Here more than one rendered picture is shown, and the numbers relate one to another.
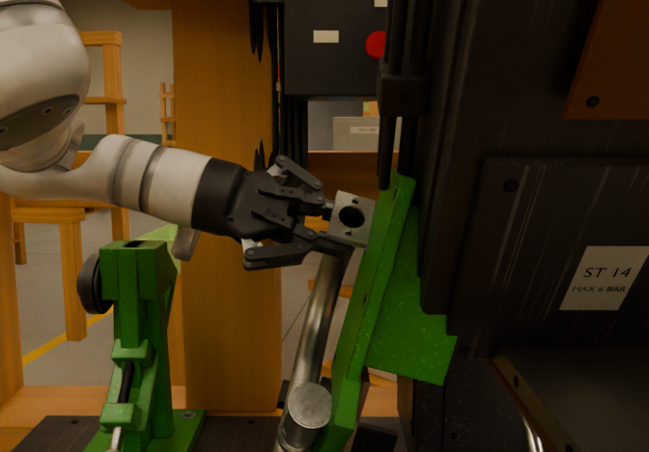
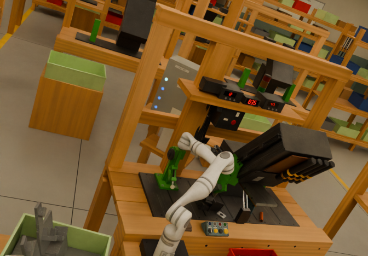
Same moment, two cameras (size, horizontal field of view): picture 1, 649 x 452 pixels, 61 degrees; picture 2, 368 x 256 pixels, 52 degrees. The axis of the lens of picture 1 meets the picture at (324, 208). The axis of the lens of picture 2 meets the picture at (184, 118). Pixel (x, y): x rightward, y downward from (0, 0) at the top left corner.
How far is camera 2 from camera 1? 1.99 m
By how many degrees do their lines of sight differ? 31
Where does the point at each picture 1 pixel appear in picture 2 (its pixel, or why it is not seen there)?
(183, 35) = (194, 103)
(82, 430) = (150, 176)
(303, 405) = (219, 186)
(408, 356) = (232, 182)
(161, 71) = not seen: outside the picture
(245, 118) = (199, 120)
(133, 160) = not seen: hidden behind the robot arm
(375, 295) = (233, 175)
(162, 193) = not seen: hidden behind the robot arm
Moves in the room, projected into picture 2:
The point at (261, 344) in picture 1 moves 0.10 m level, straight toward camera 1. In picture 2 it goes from (183, 162) to (189, 171)
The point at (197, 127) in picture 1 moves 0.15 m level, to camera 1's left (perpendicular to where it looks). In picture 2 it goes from (189, 120) to (168, 116)
